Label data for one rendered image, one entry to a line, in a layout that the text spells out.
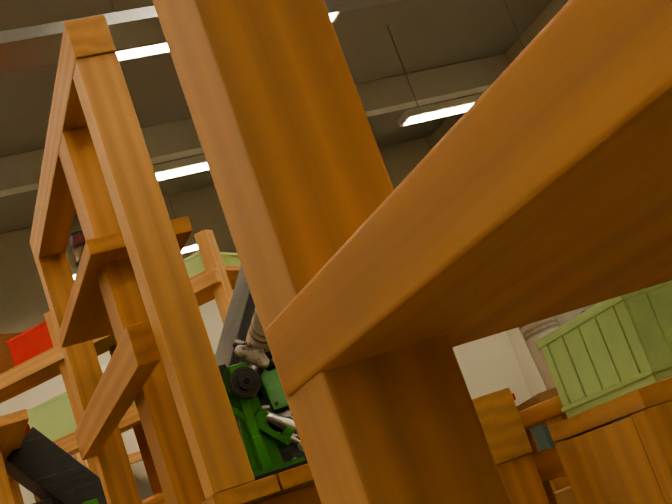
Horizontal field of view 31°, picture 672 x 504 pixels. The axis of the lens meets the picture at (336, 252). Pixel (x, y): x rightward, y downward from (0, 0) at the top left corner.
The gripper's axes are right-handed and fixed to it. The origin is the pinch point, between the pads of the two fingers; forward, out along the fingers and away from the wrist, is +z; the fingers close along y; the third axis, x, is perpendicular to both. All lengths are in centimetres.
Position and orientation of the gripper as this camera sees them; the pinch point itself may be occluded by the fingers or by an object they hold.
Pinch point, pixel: (253, 365)
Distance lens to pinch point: 313.1
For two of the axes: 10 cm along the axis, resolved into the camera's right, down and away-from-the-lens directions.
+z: -1.9, 5.4, 8.2
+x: -3.7, 7.4, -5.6
